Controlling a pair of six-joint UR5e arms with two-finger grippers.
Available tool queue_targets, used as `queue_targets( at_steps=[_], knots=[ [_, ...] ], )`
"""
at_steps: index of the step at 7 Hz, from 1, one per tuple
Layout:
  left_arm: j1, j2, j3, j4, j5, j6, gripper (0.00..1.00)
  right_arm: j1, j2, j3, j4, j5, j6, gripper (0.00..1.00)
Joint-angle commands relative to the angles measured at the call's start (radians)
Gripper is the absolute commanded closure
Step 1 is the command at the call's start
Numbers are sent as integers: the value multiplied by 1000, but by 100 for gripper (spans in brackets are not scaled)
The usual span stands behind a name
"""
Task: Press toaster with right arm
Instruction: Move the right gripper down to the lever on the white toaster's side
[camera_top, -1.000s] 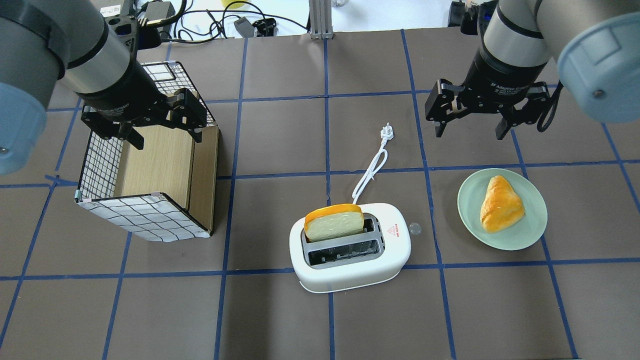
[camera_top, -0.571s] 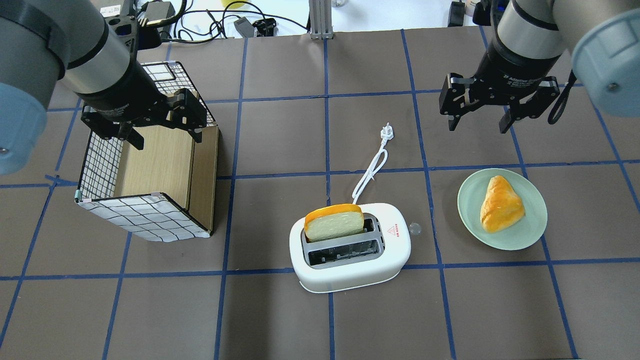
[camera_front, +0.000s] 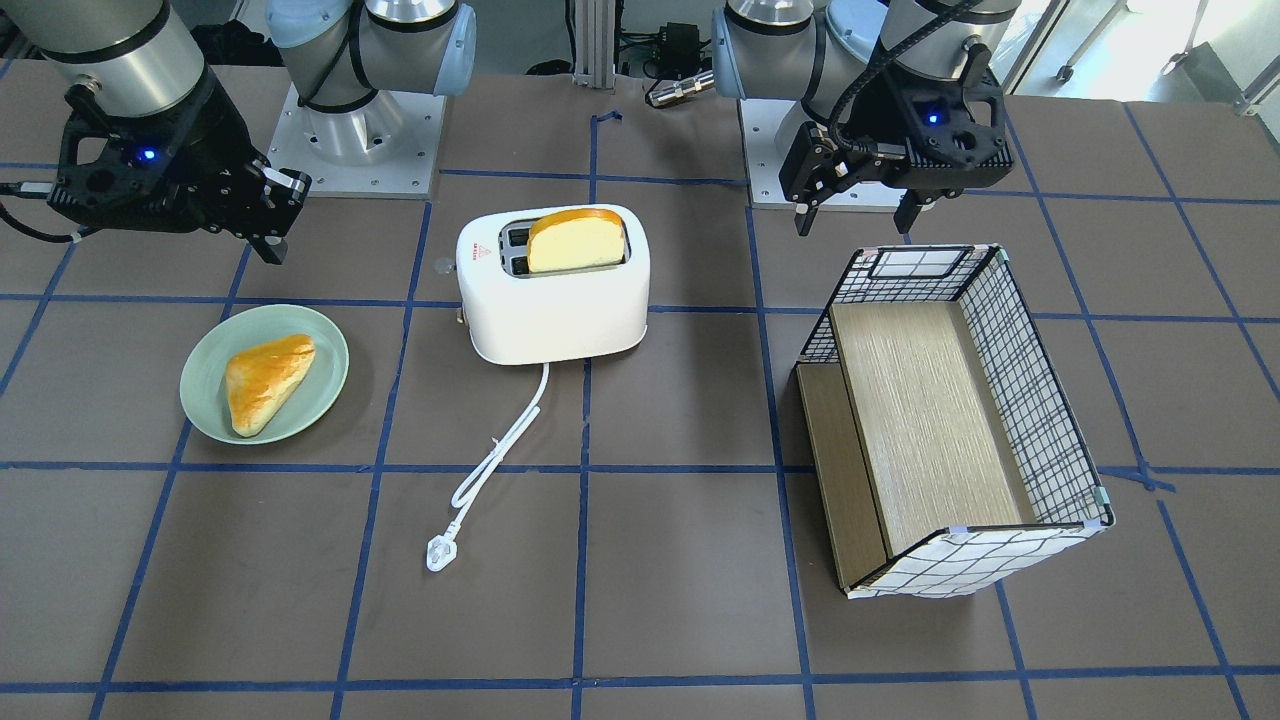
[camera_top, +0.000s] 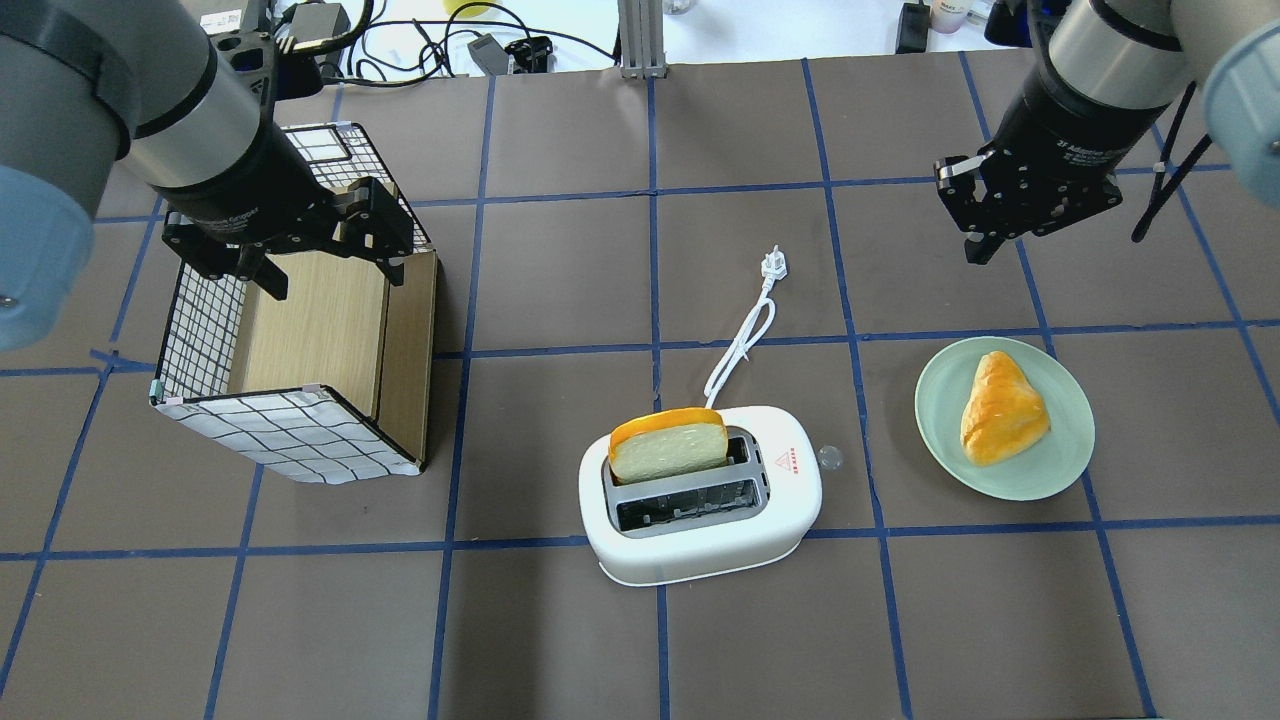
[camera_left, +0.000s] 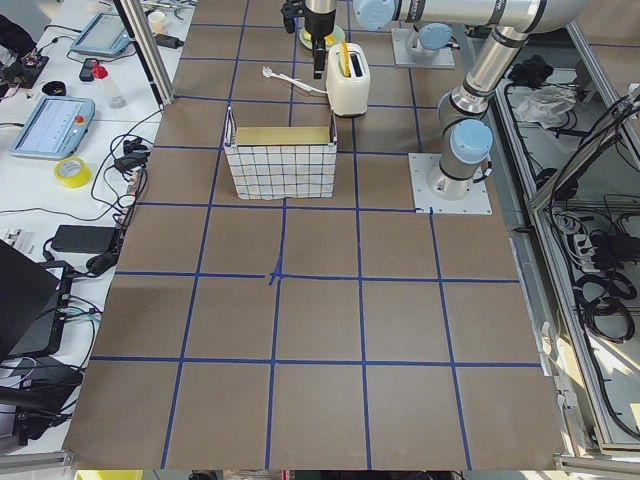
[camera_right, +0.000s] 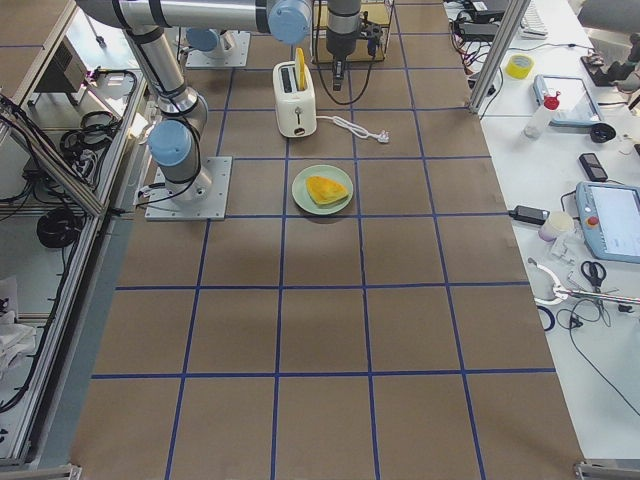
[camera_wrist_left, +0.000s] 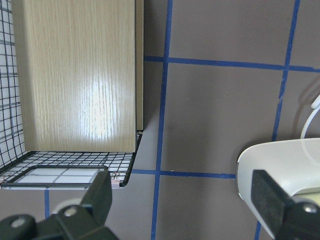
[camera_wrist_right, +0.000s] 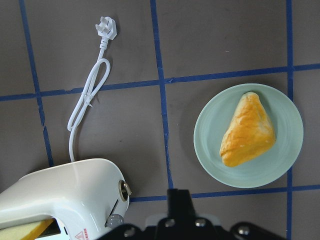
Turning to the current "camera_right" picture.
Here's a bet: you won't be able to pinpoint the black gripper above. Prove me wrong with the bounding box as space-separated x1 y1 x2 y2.
326 27 381 91

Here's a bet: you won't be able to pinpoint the white two-slot toaster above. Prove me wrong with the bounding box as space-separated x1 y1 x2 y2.
272 61 317 138

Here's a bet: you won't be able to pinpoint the toast slice in toaster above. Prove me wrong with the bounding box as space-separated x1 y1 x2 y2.
294 47 307 91

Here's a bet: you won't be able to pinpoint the light green plate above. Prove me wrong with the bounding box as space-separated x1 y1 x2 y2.
291 165 354 216

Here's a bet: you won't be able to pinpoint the golden triangular pastry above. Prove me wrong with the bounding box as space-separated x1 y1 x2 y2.
305 175 349 206

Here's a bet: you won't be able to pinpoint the yellow tape roll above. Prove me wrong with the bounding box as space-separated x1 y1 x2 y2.
505 54 534 80

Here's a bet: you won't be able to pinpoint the clear bottle with red cap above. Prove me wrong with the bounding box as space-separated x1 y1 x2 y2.
523 92 560 139

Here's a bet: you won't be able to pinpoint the black power adapter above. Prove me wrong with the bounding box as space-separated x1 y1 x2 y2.
508 205 550 225

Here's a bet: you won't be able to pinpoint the blue teach pendant far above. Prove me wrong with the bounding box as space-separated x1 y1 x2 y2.
533 74 604 127

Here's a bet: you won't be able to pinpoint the blue teach pendant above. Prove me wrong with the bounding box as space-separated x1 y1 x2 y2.
533 74 604 127
576 182 639 264

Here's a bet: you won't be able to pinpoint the blue teach pendant near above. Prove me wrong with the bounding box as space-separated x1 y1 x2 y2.
576 182 639 264

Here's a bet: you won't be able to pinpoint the black scissors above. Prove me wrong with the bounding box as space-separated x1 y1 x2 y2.
580 260 607 293

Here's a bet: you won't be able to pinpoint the wire basket with wooden shelf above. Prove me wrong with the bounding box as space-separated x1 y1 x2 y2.
310 1 395 64

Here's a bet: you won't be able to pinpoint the white toaster power cable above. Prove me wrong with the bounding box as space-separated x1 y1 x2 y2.
315 114 392 145

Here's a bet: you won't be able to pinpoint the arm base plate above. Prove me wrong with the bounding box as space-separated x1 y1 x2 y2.
145 156 233 221
186 28 251 69

